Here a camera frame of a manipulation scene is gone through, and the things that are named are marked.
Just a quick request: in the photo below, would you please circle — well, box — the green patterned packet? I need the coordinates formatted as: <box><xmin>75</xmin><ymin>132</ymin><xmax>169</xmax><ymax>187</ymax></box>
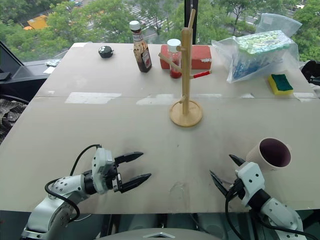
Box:
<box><xmin>235</xmin><ymin>29</ymin><xmax>293</xmax><ymax>56</ymax></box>

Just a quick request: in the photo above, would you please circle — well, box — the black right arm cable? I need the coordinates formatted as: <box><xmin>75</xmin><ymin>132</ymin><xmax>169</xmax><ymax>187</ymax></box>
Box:
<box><xmin>224</xmin><ymin>183</ymin><xmax>320</xmax><ymax>240</ymax></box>

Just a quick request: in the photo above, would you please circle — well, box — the grey robot torso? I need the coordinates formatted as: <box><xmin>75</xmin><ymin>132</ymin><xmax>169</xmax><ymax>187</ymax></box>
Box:
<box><xmin>96</xmin><ymin>227</ymin><xmax>221</xmax><ymax>240</ymax></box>

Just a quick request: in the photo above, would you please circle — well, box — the black round gadget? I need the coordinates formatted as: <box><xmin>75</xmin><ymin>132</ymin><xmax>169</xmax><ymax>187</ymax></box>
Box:
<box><xmin>97</xmin><ymin>44</ymin><xmax>115</xmax><ymax>60</ymax></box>

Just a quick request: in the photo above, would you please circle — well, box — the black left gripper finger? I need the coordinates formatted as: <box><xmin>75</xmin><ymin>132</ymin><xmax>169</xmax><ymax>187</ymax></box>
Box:
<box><xmin>114</xmin><ymin>151</ymin><xmax>145</xmax><ymax>166</ymax></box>
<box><xmin>119</xmin><ymin>172</ymin><xmax>153</xmax><ymax>194</ymax></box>

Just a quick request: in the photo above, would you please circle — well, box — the dark textured mat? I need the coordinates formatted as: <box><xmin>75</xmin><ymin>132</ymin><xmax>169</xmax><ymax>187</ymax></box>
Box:
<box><xmin>0</xmin><ymin>94</ymin><xmax>29</xmax><ymax>145</ymax></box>

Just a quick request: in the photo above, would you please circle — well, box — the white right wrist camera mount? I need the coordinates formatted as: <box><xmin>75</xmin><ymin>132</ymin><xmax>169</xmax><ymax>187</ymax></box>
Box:
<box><xmin>234</xmin><ymin>161</ymin><xmax>266</xmax><ymax>209</ymax></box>

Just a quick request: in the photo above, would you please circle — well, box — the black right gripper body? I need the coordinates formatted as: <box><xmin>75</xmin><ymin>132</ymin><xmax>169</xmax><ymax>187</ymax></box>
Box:
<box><xmin>225</xmin><ymin>177</ymin><xmax>248</xmax><ymax>201</ymax></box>

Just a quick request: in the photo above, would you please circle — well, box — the black window post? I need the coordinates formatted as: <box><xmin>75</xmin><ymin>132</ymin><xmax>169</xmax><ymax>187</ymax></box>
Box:
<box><xmin>184</xmin><ymin>0</ymin><xmax>200</xmax><ymax>46</ymax></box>

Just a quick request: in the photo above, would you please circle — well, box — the ketchup bottle with white cap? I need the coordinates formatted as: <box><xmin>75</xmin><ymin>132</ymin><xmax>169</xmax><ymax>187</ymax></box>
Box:
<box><xmin>128</xmin><ymin>20</ymin><xmax>153</xmax><ymax>74</ymax></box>

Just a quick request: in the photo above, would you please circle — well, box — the wooden mug tree stand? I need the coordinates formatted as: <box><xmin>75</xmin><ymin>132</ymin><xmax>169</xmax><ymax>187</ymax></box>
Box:
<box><xmin>157</xmin><ymin>8</ymin><xmax>213</xmax><ymax>128</ymax></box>

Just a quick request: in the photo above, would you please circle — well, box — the yellow and green sponge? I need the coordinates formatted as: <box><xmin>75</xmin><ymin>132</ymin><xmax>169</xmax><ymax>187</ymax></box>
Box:
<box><xmin>267</xmin><ymin>73</ymin><xmax>295</xmax><ymax>96</ymax></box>

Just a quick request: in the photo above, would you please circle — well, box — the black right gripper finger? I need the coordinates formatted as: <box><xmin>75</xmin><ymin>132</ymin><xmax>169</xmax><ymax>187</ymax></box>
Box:
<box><xmin>209</xmin><ymin>170</ymin><xmax>230</xmax><ymax>199</ymax></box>
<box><xmin>228</xmin><ymin>154</ymin><xmax>248</xmax><ymax>168</ymax></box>

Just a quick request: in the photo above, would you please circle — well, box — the black object with cloth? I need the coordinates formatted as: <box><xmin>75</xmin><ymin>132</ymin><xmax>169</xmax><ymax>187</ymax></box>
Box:
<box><xmin>300</xmin><ymin>59</ymin><xmax>320</xmax><ymax>99</ymax></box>

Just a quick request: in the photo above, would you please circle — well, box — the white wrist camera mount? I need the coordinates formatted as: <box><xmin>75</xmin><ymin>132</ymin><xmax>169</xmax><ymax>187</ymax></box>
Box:
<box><xmin>234</xmin><ymin>161</ymin><xmax>266</xmax><ymax>209</ymax></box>
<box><xmin>91</xmin><ymin>147</ymin><xmax>119</xmax><ymax>195</ymax></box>

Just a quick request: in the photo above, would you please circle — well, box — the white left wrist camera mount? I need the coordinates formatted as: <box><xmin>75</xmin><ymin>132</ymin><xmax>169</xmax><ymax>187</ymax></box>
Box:
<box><xmin>91</xmin><ymin>147</ymin><xmax>119</xmax><ymax>195</ymax></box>

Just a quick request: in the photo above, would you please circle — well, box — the black angled frame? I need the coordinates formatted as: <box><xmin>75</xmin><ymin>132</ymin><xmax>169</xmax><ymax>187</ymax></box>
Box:
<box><xmin>0</xmin><ymin>40</ymin><xmax>49</xmax><ymax>101</ymax></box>

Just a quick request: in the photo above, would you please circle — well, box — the clear plastic bag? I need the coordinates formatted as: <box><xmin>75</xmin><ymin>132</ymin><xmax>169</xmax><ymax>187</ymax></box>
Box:
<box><xmin>210</xmin><ymin>12</ymin><xmax>304</xmax><ymax>84</ymax></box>

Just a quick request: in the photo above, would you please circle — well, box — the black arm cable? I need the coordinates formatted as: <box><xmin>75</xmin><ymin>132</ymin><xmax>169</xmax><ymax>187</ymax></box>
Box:
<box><xmin>224</xmin><ymin>183</ymin><xmax>320</xmax><ymax>240</ymax></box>
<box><xmin>44</xmin><ymin>143</ymin><xmax>103</xmax><ymax>223</ymax></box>

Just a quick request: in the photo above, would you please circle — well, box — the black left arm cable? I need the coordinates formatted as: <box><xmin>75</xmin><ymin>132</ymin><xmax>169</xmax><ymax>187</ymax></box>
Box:
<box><xmin>44</xmin><ymin>143</ymin><xmax>103</xmax><ymax>223</ymax></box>

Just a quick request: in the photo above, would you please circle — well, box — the beige cup with pink inside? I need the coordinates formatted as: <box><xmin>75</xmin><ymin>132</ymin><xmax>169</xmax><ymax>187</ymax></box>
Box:
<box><xmin>245</xmin><ymin>137</ymin><xmax>293</xmax><ymax>173</ymax></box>

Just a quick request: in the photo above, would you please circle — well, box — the red rectangular block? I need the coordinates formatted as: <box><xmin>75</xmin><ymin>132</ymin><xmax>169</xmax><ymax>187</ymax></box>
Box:
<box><xmin>160</xmin><ymin>44</ymin><xmax>213</xmax><ymax>71</ymax></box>

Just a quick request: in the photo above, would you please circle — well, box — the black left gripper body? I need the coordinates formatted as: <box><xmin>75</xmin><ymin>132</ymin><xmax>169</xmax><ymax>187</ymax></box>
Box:
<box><xmin>104</xmin><ymin>159</ymin><xmax>125</xmax><ymax>194</ymax></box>

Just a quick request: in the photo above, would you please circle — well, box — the small white-lidded sauce jar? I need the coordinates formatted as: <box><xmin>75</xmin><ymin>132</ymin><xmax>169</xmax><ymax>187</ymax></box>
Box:
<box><xmin>166</xmin><ymin>38</ymin><xmax>182</xmax><ymax>80</ymax></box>

